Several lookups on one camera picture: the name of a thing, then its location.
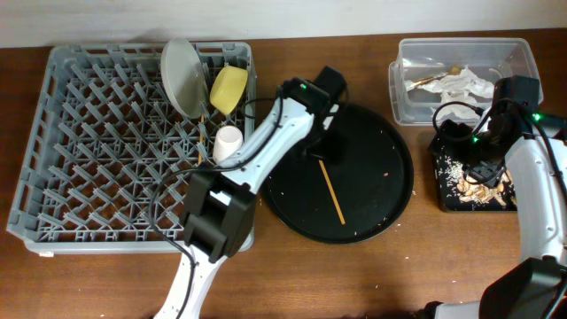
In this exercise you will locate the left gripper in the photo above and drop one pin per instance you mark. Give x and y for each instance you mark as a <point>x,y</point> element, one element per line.
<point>321,146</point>

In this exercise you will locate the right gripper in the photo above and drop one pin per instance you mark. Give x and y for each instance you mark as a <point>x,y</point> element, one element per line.
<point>487,174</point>

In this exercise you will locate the food scraps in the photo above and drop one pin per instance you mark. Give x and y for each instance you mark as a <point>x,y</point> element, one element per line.
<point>474,188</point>

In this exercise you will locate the white napkin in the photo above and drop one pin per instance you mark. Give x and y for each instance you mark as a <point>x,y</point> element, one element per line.
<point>465,87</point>

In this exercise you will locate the gold foil wrapper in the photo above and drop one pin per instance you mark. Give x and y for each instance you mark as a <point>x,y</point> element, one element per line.
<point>412,84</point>

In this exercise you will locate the pink cup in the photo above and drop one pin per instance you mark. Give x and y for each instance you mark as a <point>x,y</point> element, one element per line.
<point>228,140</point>

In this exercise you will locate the yellow bowl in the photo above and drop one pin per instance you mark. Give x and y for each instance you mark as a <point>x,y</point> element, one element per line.
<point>228,88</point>

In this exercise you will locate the grey round plate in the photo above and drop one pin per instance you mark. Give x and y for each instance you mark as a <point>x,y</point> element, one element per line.
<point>183,78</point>

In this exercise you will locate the wooden chopstick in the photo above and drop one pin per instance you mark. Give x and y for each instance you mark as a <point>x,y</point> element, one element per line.
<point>332,192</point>
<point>200,139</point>

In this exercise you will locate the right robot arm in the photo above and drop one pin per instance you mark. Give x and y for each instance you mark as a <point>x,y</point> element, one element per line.
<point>514,137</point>

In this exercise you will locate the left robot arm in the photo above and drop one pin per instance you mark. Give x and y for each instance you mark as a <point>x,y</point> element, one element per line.
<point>219,207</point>

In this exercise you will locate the grey dishwasher rack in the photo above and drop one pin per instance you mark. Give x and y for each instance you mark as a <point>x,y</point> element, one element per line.
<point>105,139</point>

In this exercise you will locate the black rectangular tray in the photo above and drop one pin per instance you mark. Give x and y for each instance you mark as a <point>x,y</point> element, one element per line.
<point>447,199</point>

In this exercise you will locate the round black tray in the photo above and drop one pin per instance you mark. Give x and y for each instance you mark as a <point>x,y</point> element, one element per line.
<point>373,183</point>

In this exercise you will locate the clear plastic bin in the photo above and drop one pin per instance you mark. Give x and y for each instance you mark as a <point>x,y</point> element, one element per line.
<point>490,58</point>

